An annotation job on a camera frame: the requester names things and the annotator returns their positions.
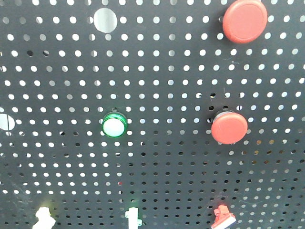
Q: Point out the black perforated pegboard panel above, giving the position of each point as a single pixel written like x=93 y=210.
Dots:
x=167 y=66

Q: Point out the green white toggle switch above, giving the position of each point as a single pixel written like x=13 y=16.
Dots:
x=132 y=215

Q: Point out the large red mushroom button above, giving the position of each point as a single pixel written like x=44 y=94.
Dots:
x=244 y=21

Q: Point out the green illuminated push button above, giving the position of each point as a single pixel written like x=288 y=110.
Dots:
x=114 y=124

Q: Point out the red toggle switch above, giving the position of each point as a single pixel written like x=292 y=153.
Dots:
x=223 y=218

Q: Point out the small red mushroom button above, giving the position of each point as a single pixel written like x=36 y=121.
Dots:
x=229 y=127

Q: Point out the yellow toggle switch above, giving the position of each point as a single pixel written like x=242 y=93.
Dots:
x=45 y=220

